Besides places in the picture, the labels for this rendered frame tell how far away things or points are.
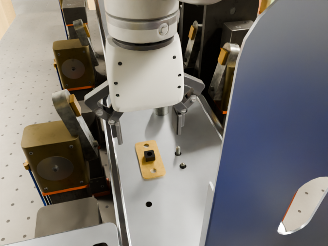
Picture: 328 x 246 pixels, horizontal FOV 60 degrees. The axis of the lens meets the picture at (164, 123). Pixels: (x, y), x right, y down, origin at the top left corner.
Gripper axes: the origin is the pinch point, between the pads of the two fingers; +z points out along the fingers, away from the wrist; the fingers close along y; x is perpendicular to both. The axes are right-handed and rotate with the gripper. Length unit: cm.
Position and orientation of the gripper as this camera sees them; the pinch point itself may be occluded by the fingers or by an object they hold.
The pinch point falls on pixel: (148, 129)
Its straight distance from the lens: 44.4
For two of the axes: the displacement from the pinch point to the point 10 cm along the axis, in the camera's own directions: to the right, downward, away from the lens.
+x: 2.4, 6.2, -7.5
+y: -9.7, 1.5, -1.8
